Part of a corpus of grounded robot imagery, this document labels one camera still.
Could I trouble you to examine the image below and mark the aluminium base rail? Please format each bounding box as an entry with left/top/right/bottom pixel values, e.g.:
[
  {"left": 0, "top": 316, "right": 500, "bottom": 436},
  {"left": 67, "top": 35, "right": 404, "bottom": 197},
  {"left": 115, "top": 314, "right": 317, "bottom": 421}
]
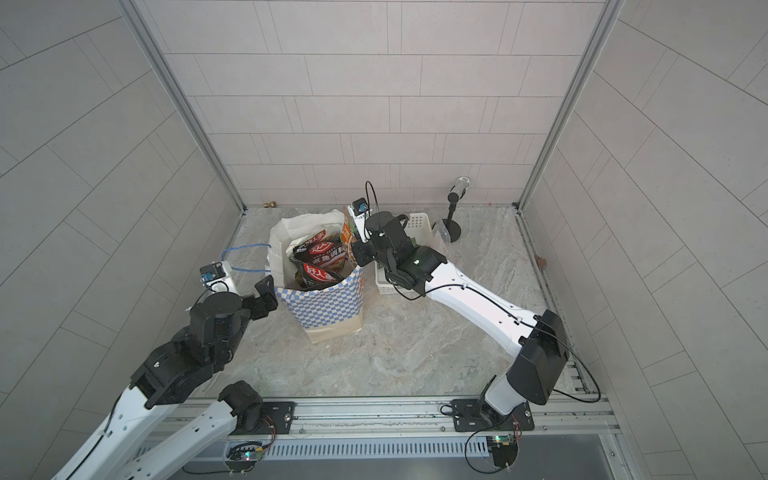
[{"left": 143, "top": 392, "right": 619, "bottom": 463}]

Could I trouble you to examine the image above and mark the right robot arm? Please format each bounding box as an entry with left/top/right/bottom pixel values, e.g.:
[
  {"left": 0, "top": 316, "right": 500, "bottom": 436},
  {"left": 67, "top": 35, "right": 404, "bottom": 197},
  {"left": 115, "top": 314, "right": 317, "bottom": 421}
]
[{"left": 346, "top": 199, "right": 569, "bottom": 417}]

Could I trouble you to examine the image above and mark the mapo tofu sauce packet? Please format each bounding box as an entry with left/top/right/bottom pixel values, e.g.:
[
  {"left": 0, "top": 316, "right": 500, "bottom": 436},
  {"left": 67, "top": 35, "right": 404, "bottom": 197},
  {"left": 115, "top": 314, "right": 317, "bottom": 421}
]
[{"left": 341, "top": 206, "right": 358, "bottom": 258}]

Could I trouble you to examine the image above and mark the checkered paper bag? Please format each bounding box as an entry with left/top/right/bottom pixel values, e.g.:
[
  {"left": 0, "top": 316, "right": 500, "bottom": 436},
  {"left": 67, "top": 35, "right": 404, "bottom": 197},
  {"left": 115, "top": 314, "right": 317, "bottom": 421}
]
[{"left": 220, "top": 208, "right": 365, "bottom": 344}]

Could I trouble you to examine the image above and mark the circuit board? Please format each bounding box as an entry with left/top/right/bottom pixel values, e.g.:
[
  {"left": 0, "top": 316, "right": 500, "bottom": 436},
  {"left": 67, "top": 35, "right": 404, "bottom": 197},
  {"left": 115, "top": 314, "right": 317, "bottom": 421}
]
[
  {"left": 486, "top": 435, "right": 519, "bottom": 470},
  {"left": 227, "top": 441, "right": 270, "bottom": 463}
]

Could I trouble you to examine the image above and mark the right circuit board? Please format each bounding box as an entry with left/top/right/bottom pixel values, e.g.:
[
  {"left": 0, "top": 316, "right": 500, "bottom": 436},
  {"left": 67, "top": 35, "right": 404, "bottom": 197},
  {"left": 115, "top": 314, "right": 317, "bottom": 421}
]
[{"left": 486, "top": 435, "right": 519, "bottom": 470}]

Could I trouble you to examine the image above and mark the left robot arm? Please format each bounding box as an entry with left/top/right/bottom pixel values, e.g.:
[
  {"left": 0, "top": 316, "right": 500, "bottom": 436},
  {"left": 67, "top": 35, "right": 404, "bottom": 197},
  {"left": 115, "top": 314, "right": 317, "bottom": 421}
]
[{"left": 55, "top": 276, "right": 278, "bottom": 479}]

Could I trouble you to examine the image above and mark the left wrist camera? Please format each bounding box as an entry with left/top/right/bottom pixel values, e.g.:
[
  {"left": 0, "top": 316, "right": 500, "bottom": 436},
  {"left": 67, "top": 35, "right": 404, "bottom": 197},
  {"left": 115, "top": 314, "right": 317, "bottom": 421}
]
[{"left": 199, "top": 260, "right": 238, "bottom": 294}]

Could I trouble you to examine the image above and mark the black red seasoning packet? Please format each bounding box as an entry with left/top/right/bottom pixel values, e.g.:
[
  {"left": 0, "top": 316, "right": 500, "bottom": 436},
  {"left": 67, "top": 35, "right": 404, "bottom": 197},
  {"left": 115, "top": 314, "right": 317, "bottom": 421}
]
[{"left": 292, "top": 240, "right": 347, "bottom": 270}]

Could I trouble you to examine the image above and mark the left circuit board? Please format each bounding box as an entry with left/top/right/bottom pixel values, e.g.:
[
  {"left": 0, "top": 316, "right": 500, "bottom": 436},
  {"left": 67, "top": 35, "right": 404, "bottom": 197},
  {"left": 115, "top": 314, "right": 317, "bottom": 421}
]
[{"left": 227, "top": 441, "right": 270, "bottom": 463}]

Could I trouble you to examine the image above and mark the white perforated plastic basket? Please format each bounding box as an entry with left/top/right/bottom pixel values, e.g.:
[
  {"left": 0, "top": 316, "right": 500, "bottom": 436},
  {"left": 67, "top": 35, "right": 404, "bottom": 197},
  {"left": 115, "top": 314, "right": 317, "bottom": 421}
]
[{"left": 366, "top": 211, "right": 447, "bottom": 296}]

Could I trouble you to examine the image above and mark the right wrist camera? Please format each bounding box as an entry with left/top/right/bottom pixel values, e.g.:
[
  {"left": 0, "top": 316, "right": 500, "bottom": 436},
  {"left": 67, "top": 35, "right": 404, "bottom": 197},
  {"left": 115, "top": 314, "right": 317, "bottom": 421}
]
[{"left": 347, "top": 198, "right": 370, "bottom": 243}]

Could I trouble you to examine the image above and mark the black microphone stand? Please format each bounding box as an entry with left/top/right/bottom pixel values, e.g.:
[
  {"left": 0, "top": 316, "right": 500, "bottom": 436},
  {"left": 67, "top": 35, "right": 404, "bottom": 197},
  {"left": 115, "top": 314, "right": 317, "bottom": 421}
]
[{"left": 443, "top": 192, "right": 461, "bottom": 243}]

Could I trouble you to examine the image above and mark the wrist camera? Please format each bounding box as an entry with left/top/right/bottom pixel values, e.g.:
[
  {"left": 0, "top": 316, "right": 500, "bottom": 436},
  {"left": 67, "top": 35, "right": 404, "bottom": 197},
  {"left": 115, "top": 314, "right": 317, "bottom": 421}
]
[
  {"left": 199, "top": 260, "right": 238, "bottom": 294},
  {"left": 347, "top": 198, "right": 370, "bottom": 243}
]

